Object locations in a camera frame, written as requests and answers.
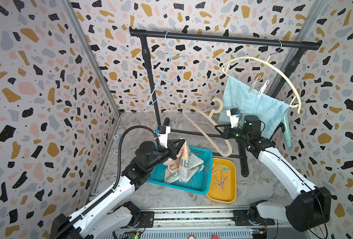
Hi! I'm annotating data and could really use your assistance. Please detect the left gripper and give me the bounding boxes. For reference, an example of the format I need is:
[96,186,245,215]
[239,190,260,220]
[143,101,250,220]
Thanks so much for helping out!
[148,138,187,173]

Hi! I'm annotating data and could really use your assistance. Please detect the beige plastic hanger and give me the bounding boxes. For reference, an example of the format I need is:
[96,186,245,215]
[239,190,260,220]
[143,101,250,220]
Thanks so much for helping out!
[181,98,233,158]

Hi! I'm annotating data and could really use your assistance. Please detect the cream RABBIT lettered towel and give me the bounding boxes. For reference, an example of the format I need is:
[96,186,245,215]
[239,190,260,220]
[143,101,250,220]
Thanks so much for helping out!
[163,142,204,182]

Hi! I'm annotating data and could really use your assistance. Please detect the cream towel blue cartoon print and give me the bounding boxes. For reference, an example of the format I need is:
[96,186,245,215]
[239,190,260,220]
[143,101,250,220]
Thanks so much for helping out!
[164,168,181,184]

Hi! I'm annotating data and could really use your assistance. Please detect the light teal towel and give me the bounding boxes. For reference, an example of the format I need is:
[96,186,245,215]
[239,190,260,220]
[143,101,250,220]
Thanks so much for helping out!
[218,76,290,138]

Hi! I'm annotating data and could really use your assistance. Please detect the green clothespin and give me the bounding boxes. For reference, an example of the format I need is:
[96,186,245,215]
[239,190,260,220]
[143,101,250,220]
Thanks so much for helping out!
[216,165,230,172]

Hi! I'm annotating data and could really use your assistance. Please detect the yellow clothespin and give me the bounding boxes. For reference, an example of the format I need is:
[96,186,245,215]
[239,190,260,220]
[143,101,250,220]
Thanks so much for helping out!
[211,165,219,175]

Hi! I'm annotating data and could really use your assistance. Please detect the beige pink clothespin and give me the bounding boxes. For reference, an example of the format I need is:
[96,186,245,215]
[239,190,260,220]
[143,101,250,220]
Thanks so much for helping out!
[214,181,224,190]

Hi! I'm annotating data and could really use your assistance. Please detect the blue wire hanger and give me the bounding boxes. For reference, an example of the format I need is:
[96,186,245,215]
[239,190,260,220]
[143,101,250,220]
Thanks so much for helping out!
[146,31,189,109]

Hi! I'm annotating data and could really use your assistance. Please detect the cream plastic hanger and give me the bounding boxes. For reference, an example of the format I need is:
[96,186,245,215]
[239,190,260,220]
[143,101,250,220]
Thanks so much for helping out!
[220,39,302,114]

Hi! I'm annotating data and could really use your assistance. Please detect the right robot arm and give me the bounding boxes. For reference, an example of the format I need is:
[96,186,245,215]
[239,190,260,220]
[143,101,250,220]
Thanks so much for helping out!
[215,115,331,238]

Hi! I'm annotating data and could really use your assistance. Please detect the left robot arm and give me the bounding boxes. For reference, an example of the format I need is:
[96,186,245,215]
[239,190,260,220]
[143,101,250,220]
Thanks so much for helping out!
[50,125,185,239]

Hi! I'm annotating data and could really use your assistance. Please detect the black clothes rack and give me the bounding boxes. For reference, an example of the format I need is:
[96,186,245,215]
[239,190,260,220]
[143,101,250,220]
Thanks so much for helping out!
[129,27,322,177]

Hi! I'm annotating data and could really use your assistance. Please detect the teal plastic basket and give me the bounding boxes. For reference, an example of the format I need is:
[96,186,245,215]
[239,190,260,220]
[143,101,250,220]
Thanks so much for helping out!
[147,146,213,195]

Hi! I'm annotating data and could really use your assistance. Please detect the yellow plastic tray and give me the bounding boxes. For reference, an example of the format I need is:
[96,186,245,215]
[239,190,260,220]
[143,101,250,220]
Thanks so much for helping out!
[206,158,237,204]

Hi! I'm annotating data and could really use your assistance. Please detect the mint green microphone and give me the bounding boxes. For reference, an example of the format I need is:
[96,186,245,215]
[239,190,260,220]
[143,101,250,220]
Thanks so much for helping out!
[282,116,292,148]

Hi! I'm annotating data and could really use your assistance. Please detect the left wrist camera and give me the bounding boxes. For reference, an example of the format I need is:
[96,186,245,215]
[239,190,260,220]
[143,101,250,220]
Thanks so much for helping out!
[155,126,171,148]

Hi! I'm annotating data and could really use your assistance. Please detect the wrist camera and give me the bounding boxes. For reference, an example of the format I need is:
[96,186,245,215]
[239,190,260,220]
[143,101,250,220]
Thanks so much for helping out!
[226,108,242,128]
[155,126,171,148]

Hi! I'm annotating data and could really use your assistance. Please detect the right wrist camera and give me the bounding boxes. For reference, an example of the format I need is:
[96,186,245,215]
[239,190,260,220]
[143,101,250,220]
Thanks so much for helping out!
[226,108,242,128]

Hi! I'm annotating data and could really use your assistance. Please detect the aluminium rail base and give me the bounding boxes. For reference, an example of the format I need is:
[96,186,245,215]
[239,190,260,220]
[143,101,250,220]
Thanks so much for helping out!
[63,206,326,239]

